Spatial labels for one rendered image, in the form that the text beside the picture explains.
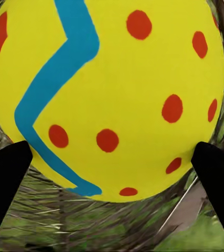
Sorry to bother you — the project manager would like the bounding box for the wicker basket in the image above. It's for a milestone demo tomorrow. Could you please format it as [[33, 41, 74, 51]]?
[[0, 0, 224, 252]]

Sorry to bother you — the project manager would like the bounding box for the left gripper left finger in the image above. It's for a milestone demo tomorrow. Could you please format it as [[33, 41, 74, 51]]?
[[0, 140, 33, 225]]

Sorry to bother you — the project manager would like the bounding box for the easter egg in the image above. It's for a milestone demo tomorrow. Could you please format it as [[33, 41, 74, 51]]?
[[0, 0, 224, 203]]

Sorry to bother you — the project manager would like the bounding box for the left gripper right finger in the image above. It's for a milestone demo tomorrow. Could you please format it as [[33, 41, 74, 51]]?
[[191, 141, 224, 229]]

